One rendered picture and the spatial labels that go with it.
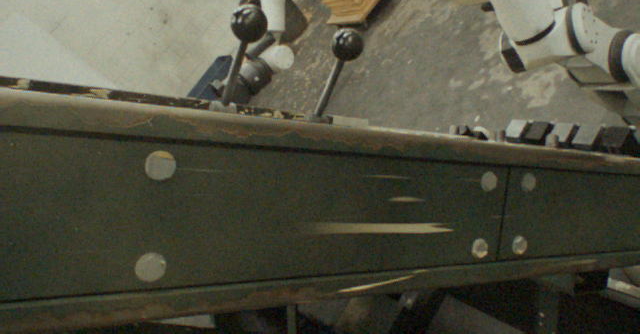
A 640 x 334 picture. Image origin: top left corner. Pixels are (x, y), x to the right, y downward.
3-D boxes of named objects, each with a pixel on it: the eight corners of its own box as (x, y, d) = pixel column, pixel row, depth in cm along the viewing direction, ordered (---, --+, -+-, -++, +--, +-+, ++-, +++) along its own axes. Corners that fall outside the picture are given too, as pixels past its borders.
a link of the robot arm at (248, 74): (231, 118, 142) (260, 92, 146) (244, 120, 134) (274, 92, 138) (204, 84, 137) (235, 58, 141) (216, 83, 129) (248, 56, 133)
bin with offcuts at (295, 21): (319, 12, 536) (278, -33, 505) (291, 48, 528) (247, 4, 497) (299, 15, 581) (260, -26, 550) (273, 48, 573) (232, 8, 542)
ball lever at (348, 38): (331, 139, 60) (375, 40, 54) (304, 136, 58) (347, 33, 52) (319, 122, 63) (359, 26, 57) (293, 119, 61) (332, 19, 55)
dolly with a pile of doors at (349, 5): (404, -14, 423) (376, -51, 403) (368, 32, 415) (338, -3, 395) (365, -7, 476) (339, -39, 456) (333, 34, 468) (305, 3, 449)
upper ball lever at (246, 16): (240, 130, 54) (278, 17, 48) (207, 127, 52) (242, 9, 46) (231, 112, 57) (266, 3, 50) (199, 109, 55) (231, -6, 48)
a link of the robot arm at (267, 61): (256, 87, 145) (283, 64, 149) (272, 87, 136) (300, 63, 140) (233, 56, 141) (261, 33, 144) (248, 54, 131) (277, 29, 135)
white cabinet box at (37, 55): (212, 159, 486) (16, 9, 388) (174, 205, 477) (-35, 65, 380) (197, 148, 539) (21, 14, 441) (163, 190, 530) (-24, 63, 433)
